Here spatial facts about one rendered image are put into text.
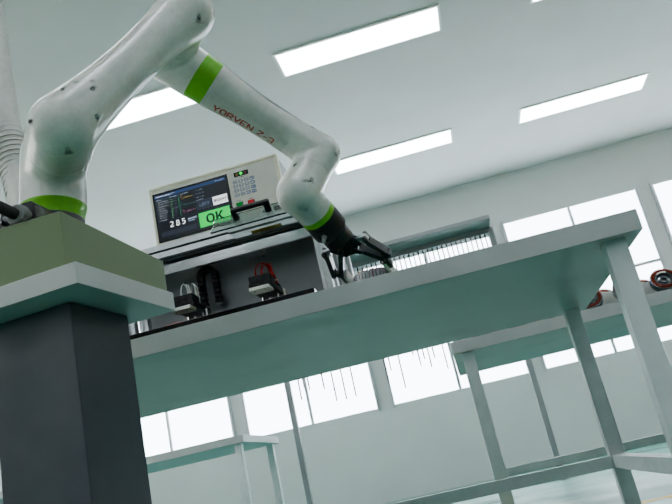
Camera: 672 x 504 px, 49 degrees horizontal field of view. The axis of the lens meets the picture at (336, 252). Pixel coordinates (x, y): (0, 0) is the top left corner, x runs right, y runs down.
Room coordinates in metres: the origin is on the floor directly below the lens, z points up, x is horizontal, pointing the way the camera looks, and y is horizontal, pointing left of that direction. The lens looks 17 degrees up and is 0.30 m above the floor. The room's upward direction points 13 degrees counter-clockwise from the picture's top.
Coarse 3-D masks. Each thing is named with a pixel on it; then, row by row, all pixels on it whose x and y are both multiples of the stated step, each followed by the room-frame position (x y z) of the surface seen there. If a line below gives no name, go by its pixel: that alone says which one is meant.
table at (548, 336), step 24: (600, 312) 2.97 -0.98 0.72; (480, 336) 3.04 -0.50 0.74; (504, 336) 3.02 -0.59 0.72; (528, 336) 3.02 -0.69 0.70; (552, 336) 3.19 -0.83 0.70; (600, 336) 3.59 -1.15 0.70; (624, 336) 3.83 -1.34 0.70; (456, 360) 3.27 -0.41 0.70; (480, 360) 3.47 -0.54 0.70; (504, 360) 3.69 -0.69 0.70; (480, 384) 3.08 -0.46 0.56; (480, 408) 3.08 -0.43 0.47; (576, 456) 3.81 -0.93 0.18
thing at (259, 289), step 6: (252, 276) 2.07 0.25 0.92; (258, 276) 2.07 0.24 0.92; (264, 276) 2.07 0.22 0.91; (270, 276) 2.08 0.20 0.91; (252, 282) 2.07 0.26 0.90; (258, 282) 2.07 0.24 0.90; (264, 282) 2.06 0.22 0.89; (270, 282) 2.06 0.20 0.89; (252, 288) 2.05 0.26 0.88; (258, 288) 2.05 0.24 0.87; (264, 288) 2.05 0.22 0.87; (270, 288) 2.06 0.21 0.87; (276, 288) 2.11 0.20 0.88; (258, 294) 2.14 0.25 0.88; (264, 294) 2.15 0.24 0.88; (270, 294) 2.16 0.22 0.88; (276, 294) 2.16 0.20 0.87; (282, 294) 2.20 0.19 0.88
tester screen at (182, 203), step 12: (216, 180) 2.16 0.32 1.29; (180, 192) 2.18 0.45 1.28; (192, 192) 2.17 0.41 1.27; (204, 192) 2.17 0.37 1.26; (216, 192) 2.16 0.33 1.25; (156, 204) 2.19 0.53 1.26; (168, 204) 2.19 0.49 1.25; (180, 204) 2.18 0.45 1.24; (192, 204) 2.18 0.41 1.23; (228, 204) 2.16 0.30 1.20; (168, 216) 2.19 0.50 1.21; (180, 216) 2.18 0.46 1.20; (192, 216) 2.18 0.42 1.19; (168, 228) 2.19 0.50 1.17; (204, 228) 2.17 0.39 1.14
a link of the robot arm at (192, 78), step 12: (180, 60) 1.47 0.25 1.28; (192, 60) 1.49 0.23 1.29; (204, 60) 1.50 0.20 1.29; (216, 60) 1.53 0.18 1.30; (168, 72) 1.49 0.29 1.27; (180, 72) 1.49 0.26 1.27; (192, 72) 1.50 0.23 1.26; (204, 72) 1.51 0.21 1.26; (216, 72) 1.52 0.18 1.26; (168, 84) 1.53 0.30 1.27; (180, 84) 1.52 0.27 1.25; (192, 84) 1.52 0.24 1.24; (204, 84) 1.52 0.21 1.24; (192, 96) 1.55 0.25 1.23
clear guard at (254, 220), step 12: (276, 204) 1.90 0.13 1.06; (228, 216) 1.92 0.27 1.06; (240, 216) 1.90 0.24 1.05; (252, 216) 1.88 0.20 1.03; (264, 216) 1.86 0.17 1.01; (276, 216) 2.00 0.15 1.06; (288, 216) 2.02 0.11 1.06; (216, 228) 1.89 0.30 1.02; (228, 228) 1.87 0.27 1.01; (240, 228) 2.03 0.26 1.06; (252, 228) 2.05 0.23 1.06; (264, 228) 2.08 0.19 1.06; (276, 228) 2.10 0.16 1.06; (288, 228) 2.12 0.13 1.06; (300, 228) 2.15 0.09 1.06; (240, 240) 2.13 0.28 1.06; (252, 240) 2.16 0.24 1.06
